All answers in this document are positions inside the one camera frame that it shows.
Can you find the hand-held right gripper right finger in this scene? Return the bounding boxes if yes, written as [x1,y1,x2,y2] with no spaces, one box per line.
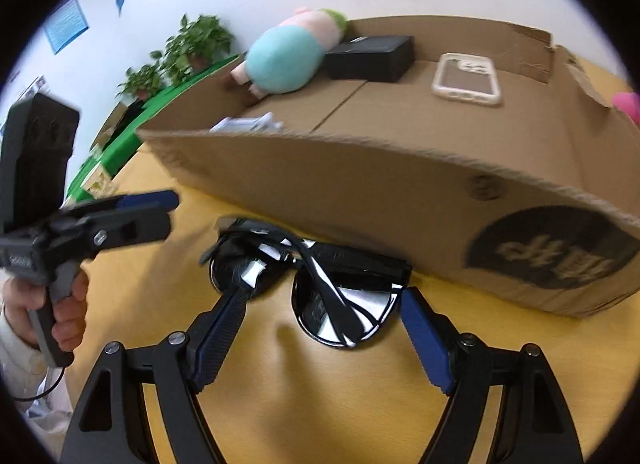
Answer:
[400,286,586,464]

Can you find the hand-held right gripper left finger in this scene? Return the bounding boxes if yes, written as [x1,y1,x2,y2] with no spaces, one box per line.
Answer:
[59,286,248,464]

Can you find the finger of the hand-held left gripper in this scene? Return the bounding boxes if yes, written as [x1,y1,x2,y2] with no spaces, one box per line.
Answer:
[65,189,180,220]
[87,208,174,258]

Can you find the black sunglasses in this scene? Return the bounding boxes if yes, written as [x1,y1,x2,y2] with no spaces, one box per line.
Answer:
[200,215,413,349]

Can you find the brown cardboard box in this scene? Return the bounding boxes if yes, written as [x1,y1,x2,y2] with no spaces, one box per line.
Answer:
[136,14,640,320]

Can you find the person's left forearm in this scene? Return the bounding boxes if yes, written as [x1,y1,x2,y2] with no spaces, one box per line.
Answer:
[0,304,76,445]

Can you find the wooden desktop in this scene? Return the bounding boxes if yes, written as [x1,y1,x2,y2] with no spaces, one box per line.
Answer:
[60,141,640,464]

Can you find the person's left hand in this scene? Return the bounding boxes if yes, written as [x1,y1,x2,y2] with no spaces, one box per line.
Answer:
[4,274,91,356]

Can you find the small brown carton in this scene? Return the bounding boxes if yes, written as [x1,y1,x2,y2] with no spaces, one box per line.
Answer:
[90,101,132,152]

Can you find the dark object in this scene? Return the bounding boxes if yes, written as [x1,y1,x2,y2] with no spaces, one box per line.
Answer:
[120,99,151,125]

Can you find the green cloth cover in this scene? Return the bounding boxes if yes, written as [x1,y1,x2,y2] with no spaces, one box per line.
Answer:
[65,54,241,200]

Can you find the small potted green plant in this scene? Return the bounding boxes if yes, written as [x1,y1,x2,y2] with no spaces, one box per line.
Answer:
[116,64,163,101]

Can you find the white packet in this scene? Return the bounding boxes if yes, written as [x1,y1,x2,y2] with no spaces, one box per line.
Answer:
[209,112,283,134]

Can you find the large potted green plant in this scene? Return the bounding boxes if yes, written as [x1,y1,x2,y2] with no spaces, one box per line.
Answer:
[150,14,235,85]

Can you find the pink and teal plush toy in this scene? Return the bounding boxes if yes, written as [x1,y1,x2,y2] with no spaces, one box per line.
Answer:
[230,6,349,106]

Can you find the black rectangular box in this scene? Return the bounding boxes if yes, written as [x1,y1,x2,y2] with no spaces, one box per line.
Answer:
[324,35,416,84]

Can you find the clear phone case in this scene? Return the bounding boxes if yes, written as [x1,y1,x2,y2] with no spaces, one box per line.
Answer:
[431,52,503,106]

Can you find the pink soft object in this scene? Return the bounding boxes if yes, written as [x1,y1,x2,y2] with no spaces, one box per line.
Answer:
[612,91,640,125]

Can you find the small wall notice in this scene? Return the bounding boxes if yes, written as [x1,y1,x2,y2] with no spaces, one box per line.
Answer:
[15,75,47,101]

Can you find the blue wall poster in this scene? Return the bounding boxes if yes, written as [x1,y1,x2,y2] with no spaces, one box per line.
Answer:
[44,0,90,55]

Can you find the thin black cable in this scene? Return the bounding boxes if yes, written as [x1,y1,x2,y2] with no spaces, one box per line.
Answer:
[12,366,68,402]

